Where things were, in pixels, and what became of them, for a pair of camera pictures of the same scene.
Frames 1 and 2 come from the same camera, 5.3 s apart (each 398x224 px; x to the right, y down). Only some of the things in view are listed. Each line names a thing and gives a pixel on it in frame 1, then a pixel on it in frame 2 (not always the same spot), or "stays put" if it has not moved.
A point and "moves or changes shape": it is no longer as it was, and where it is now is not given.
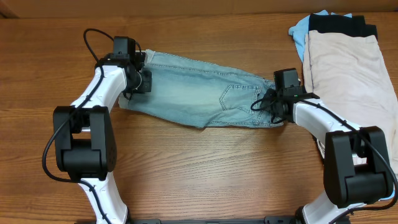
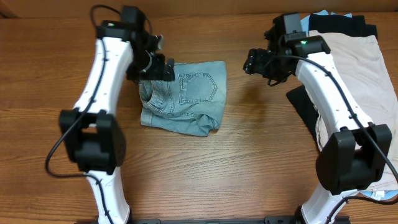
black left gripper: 146,81 to 162,70
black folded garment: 352,26 stays put
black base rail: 268,219 stays put
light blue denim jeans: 197,93 moves or changes shape
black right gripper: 267,104 to 257,65
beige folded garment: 348,73 stays put
